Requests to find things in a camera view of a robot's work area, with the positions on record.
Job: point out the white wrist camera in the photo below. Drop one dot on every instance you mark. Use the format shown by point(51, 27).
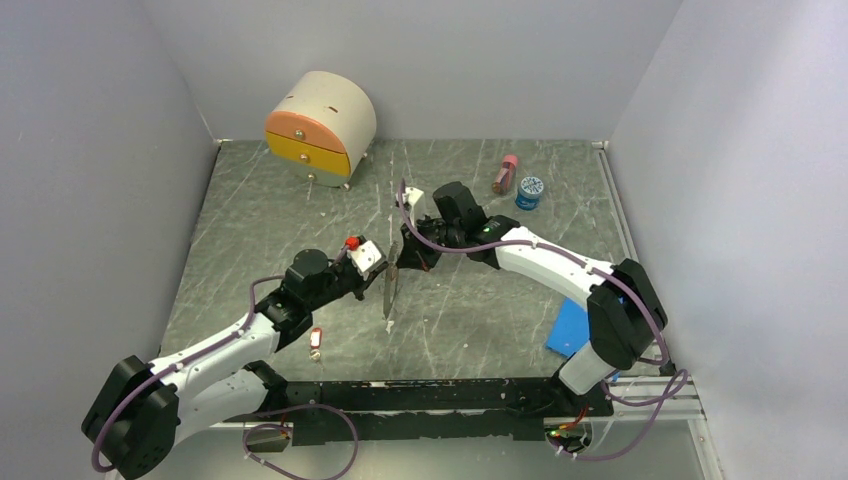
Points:
point(413, 203)
point(365, 255)

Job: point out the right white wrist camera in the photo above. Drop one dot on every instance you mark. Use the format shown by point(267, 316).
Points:
point(413, 203)

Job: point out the blue round tin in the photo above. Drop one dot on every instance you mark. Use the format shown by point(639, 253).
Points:
point(529, 193)

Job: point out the round beige drawer box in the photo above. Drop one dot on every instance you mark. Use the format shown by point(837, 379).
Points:
point(323, 127)

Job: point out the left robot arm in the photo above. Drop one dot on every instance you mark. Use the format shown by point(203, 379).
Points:
point(270, 324)

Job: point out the blue foam sheet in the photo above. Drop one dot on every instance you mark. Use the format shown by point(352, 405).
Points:
point(569, 337)

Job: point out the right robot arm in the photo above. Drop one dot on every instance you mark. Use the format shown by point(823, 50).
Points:
point(624, 314)

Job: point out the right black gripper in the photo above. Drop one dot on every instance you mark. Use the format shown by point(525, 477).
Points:
point(415, 255)

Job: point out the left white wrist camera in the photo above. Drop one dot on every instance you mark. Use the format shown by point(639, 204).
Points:
point(365, 255)

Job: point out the pink capped brown vial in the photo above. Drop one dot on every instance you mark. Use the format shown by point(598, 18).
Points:
point(503, 180)

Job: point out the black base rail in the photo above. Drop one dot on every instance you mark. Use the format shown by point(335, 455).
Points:
point(519, 408)

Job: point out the aluminium frame rail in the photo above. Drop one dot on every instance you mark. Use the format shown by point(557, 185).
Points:
point(167, 412)

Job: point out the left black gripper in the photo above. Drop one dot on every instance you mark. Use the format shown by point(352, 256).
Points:
point(362, 285)

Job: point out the key with red label fob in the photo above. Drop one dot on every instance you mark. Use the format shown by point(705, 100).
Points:
point(315, 342)

